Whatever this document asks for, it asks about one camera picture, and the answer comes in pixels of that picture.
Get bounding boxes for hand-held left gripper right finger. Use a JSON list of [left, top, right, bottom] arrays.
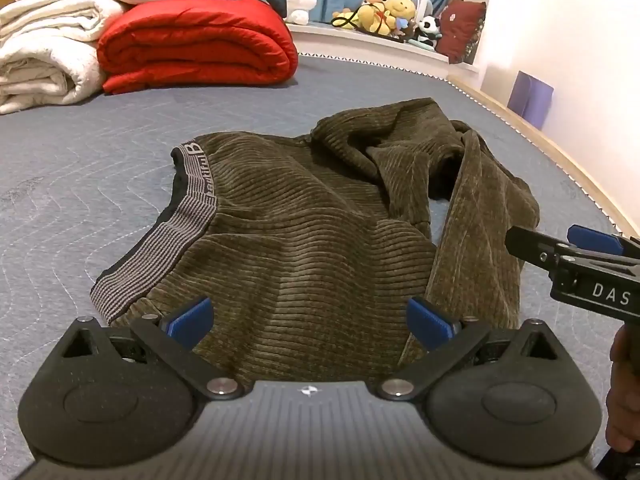
[[377, 296, 563, 402]]

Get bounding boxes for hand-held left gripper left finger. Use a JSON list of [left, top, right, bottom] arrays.
[[59, 296, 247, 402]]

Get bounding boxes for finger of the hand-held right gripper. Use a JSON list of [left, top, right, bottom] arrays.
[[505, 225, 582, 268], [566, 224, 640, 262]]

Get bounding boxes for olive corduroy pants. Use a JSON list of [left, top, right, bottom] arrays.
[[90, 97, 542, 386]]

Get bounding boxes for person's right hand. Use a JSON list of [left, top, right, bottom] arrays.
[[604, 326, 640, 454]]

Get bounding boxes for purple rolled mat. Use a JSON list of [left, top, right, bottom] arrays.
[[507, 71, 555, 131]]

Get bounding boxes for grey quilted mattress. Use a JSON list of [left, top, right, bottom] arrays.
[[0, 52, 640, 461]]

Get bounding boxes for dark red cushion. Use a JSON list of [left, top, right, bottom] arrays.
[[434, 0, 487, 65]]

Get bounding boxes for white window ledge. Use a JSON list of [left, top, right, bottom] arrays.
[[287, 20, 481, 86]]

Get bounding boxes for yellow bear plush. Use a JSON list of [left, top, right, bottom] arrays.
[[332, 0, 417, 37]]

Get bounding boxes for red folded quilt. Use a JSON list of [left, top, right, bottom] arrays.
[[96, 0, 299, 95]]

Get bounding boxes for white folded blanket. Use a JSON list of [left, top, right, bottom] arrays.
[[0, 0, 126, 116]]

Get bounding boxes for white mushroom plush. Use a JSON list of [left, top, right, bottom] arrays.
[[285, 0, 318, 26]]

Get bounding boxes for wooden bed frame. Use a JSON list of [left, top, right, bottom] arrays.
[[447, 74, 640, 241]]

